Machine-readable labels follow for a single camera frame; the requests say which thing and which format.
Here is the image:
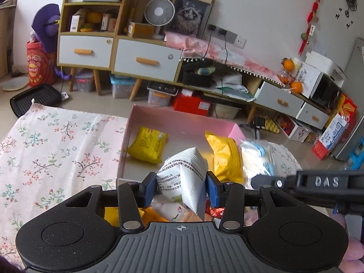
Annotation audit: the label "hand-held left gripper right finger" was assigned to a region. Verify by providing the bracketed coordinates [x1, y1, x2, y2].
[207, 171, 298, 231]

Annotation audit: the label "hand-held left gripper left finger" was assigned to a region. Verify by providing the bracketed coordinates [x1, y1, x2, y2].
[65, 173, 159, 232]

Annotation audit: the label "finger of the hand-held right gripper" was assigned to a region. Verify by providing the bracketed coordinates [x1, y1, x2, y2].
[251, 174, 288, 191]

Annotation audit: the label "orange cracker packet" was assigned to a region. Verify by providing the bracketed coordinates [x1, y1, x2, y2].
[139, 207, 169, 225]

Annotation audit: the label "white cream snack packet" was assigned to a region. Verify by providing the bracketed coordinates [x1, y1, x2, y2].
[238, 138, 277, 189]

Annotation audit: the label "white silver snack packet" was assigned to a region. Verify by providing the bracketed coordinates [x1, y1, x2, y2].
[155, 147, 210, 222]

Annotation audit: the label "bright yellow snack packet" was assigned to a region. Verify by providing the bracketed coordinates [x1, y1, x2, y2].
[205, 131, 245, 184]

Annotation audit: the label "pink cardboard box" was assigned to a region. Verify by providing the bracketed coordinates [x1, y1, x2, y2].
[116, 104, 247, 205]

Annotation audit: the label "red snack packet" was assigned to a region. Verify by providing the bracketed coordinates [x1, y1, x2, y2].
[205, 206, 226, 220]

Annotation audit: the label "small yellow snack packet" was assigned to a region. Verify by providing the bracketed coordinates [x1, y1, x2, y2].
[104, 206, 120, 227]

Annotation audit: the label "blue plastic stool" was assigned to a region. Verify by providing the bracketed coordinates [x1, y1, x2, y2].
[348, 139, 364, 172]

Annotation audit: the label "dark yellow snack packet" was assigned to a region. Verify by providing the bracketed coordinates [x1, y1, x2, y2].
[126, 127, 169, 165]

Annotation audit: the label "blue white red carton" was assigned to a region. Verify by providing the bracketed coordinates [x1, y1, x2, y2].
[311, 113, 349, 160]

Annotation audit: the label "yellow bumpy toy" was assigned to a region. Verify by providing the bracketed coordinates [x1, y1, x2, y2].
[262, 117, 281, 134]

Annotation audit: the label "white box of toys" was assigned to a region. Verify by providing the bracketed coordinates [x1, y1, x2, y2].
[277, 113, 312, 143]

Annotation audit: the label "white plastic container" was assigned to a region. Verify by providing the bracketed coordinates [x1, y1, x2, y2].
[214, 102, 240, 120]

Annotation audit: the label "yellow red box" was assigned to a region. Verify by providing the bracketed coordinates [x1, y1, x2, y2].
[336, 93, 358, 123]

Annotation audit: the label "grey refrigerator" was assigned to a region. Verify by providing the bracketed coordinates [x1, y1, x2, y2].
[332, 38, 364, 162]

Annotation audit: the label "low wooden sideboard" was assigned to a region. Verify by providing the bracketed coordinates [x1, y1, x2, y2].
[175, 58, 334, 130]

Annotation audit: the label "red flat box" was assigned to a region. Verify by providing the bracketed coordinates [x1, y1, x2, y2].
[173, 89, 213, 117]

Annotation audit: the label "black toaster oven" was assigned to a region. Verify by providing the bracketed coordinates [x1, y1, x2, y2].
[309, 72, 344, 110]

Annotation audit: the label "clear storage box black lid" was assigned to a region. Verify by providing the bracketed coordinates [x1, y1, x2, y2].
[147, 81, 177, 107]

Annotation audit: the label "floral cloth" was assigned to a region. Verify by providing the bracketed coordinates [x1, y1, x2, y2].
[0, 99, 302, 265]

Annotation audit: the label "pile of papers and bags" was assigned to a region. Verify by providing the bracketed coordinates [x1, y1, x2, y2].
[213, 71, 255, 102]

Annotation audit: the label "clear storage box blue lid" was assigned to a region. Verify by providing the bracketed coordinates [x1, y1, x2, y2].
[110, 73, 136, 99]

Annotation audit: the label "green blue soft toy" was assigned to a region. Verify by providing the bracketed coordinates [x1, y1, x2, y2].
[197, 66, 217, 76]

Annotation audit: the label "white foam box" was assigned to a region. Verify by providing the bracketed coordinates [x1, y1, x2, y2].
[305, 51, 348, 81]

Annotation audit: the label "pink cloth with tassels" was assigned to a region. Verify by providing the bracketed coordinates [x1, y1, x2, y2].
[165, 31, 285, 85]

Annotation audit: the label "black grill pan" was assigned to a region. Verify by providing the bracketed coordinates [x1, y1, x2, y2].
[9, 84, 62, 118]

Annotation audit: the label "wooden shelf cabinet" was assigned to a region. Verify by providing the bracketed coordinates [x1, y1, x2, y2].
[56, 0, 184, 102]

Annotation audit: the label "red printed bucket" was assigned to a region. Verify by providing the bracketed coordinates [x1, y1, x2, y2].
[25, 41, 58, 88]

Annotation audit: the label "round grey plate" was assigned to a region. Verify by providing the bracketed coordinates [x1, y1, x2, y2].
[2, 78, 29, 92]

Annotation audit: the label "small cardboard box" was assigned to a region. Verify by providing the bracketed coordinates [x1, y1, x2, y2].
[100, 13, 118, 32]

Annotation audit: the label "white desk fan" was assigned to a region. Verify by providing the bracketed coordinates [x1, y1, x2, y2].
[144, 0, 176, 40]

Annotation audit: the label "framed cat picture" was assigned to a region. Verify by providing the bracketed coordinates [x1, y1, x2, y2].
[164, 0, 217, 39]

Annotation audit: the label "red hanging decoration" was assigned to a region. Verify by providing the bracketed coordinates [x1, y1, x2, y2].
[298, 0, 326, 56]

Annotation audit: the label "orange round toy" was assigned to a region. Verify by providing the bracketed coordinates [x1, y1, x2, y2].
[86, 11, 103, 24]

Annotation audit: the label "tall white carton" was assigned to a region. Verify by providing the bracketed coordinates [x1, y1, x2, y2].
[69, 8, 86, 33]

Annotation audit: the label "purple plush toy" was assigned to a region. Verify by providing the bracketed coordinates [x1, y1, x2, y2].
[31, 3, 62, 54]

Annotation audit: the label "light wooden cupboard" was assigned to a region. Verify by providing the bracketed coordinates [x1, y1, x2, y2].
[0, 0, 23, 78]

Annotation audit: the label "white drawer with wooden handle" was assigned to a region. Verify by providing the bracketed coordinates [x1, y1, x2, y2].
[296, 102, 330, 130]
[254, 81, 308, 118]
[59, 35, 114, 63]
[114, 38, 183, 82]

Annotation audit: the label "grey wall socket strip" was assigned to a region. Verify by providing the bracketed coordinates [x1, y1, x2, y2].
[207, 24, 238, 45]

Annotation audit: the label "black wall clock decals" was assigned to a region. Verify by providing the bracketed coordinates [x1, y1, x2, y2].
[334, 0, 359, 28]

